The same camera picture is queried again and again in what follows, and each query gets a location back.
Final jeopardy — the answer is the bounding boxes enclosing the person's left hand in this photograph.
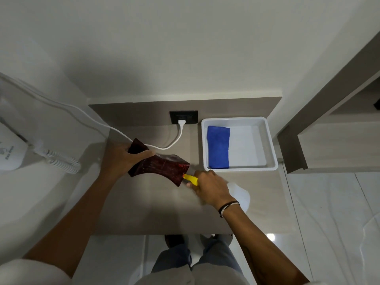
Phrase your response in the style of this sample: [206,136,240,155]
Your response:
[99,142,156,183]

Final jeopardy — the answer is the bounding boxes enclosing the person's right hand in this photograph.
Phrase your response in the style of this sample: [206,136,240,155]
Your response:
[186,169,238,211]

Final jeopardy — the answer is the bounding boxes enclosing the white spray bottle yellow trigger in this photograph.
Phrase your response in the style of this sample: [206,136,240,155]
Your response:
[182,173,251,213]

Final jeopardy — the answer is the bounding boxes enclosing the blue cloth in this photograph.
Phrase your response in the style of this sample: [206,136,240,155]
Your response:
[206,125,232,170]

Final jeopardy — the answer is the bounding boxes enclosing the dark red glitter vase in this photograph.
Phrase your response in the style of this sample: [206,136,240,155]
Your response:
[127,138,191,188]

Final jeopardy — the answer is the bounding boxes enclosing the person's left forearm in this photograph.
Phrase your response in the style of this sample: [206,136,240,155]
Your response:
[22,172,120,278]

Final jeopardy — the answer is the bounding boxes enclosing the person's right forearm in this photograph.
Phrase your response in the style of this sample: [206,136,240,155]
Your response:
[222,204,311,285]

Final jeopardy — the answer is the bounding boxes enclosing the black and white wristband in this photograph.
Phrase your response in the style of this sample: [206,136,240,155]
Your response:
[218,201,241,219]

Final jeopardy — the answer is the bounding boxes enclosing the white plastic tray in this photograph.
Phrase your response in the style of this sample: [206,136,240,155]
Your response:
[200,116,279,172]

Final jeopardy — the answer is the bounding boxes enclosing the dark left shoe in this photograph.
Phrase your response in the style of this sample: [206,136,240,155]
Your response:
[164,234,187,249]

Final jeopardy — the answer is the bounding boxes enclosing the blue jeans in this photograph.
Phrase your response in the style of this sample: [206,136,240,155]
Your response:
[150,234,245,275]

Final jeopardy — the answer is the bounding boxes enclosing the grey wooden cabinet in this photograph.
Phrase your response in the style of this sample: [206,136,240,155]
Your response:
[276,32,380,175]

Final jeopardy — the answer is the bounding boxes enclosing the white shirt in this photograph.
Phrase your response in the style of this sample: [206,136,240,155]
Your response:
[0,257,327,285]

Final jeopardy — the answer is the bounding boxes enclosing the white coiled cord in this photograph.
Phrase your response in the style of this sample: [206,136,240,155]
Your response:
[32,144,82,175]

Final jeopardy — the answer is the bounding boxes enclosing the white plug with cable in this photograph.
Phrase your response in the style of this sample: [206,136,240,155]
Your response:
[0,72,187,150]

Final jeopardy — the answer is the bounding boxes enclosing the black wall socket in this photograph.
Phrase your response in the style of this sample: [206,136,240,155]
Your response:
[169,110,199,125]

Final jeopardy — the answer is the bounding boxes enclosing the white wall hair dryer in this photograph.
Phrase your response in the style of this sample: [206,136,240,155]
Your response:
[0,115,30,172]

